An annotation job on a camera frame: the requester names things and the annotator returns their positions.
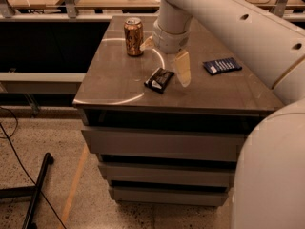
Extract gold soda can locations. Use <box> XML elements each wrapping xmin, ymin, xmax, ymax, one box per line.
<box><xmin>124</xmin><ymin>17</ymin><xmax>144</xmax><ymax>56</ymax></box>

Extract black floor cable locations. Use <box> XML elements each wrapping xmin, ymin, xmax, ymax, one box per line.
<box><xmin>0</xmin><ymin>106</ymin><xmax>68</xmax><ymax>229</ymax></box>

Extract black stand legs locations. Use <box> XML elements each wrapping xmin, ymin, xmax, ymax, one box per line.
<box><xmin>0</xmin><ymin>153</ymin><xmax>54</xmax><ymax>229</ymax></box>

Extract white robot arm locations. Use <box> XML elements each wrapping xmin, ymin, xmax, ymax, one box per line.
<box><xmin>142</xmin><ymin>0</ymin><xmax>305</xmax><ymax>229</ymax></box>

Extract blue snack bar wrapper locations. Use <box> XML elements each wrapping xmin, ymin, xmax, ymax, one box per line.
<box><xmin>203</xmin><ymin>57</ymin><xmax>242</xmax><ymax>75</ymax></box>

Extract wooden desk with metal frame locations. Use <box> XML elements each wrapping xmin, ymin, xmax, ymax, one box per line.
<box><xmin>0</xmin><ymin>0</ymin><xmax>305</xmax><ymax>20</ymax></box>

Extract grey drawer cabinet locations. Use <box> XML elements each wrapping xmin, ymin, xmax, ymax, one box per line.
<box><xmin>73</xmin><ymin>16</ymin><xmax>282</xmax><ymax>207</ymax></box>

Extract black rxbar chocolate wrapper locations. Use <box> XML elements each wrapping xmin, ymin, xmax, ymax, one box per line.
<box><xmin>144</xmin><ymin>68</ymin><xmax>174</xmax><ymax>94</ymax></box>

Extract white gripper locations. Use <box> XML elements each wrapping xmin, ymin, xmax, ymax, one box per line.
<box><xmin>140</xmin><ymin>21</ymin><xmax>191</xmax><ymax>87</ymax></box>

